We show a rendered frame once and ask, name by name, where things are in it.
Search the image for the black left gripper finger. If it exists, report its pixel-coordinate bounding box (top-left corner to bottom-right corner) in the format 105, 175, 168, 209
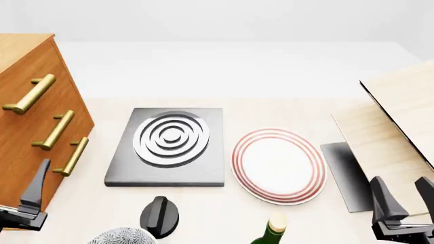
18, 158, 52, 216

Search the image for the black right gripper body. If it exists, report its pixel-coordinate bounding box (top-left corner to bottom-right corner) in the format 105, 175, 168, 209
371, 215, 434, 243

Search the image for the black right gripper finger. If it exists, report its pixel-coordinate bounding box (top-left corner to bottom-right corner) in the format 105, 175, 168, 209
414, 175, 434, 212
369, 175, 410, 225

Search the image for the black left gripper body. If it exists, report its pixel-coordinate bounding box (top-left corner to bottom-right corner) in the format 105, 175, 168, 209
0, 203, 49, 232

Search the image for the small wooden drawer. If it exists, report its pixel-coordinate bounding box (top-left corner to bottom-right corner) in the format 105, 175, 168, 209
19, 103, 96, 212

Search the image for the medium wooden drawer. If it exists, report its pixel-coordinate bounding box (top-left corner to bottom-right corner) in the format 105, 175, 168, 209
0, 75, 86, 195

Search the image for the large wooden drawer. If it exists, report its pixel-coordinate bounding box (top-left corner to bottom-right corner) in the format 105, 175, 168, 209
0, 37, 75, 143

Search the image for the wooden cabinet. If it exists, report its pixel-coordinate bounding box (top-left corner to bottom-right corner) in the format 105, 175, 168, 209
0, 33, 96, 231

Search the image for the black microwave oven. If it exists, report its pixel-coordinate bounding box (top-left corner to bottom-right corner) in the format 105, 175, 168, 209
319, 59, 434, 218

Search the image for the patterned bowl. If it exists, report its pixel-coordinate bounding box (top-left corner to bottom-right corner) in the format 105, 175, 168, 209
87, 226, 158, 244

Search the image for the flat black stove plate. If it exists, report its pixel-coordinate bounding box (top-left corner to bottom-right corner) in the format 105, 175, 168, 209
104, 106, 226, 189

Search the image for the white plate with red rings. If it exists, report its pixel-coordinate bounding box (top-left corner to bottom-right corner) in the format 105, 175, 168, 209
231, 127, 328, 205

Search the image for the green glass bottle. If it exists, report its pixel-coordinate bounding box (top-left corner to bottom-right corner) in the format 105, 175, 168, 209
250, 211, 289, 244

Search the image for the round black stove knob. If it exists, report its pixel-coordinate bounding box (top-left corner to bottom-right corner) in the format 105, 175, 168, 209
139, 195, 181, 240

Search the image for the short brass drawer handle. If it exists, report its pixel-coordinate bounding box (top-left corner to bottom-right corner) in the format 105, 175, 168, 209
52, 136, 90, 177

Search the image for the medium brass drawer handle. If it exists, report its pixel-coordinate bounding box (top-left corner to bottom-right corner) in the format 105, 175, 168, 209
31, 109, 76, 152

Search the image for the long brass drawer handle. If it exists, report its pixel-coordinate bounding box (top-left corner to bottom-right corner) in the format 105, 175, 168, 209
2, 73, 57, 116

